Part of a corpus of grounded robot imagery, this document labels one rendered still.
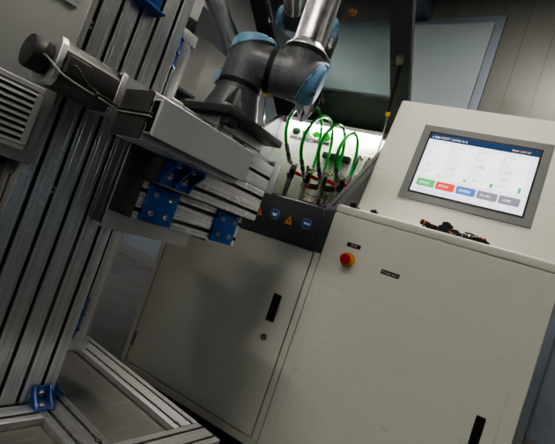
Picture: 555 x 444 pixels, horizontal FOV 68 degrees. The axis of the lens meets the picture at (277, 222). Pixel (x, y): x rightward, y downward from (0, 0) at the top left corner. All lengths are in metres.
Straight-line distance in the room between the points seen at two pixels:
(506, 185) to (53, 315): 1.51
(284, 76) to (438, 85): 2.89
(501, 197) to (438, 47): 2.56
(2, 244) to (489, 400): 1.29
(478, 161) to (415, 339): 0.75
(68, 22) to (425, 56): 3.43
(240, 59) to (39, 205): 0.58
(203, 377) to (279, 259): 0.54
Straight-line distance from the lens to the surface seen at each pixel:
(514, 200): 1.70
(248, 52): 1.12
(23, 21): 0.95
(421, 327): 1.39
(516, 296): 1.39
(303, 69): 1.10
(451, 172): 1.75
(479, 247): 1.40
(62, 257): 1.08
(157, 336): 1.82
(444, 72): 3.95
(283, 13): 1.60
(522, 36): 4.04
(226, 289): 1.63
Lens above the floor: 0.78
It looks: 3 degrees up
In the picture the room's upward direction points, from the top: 19 degrees clockwise
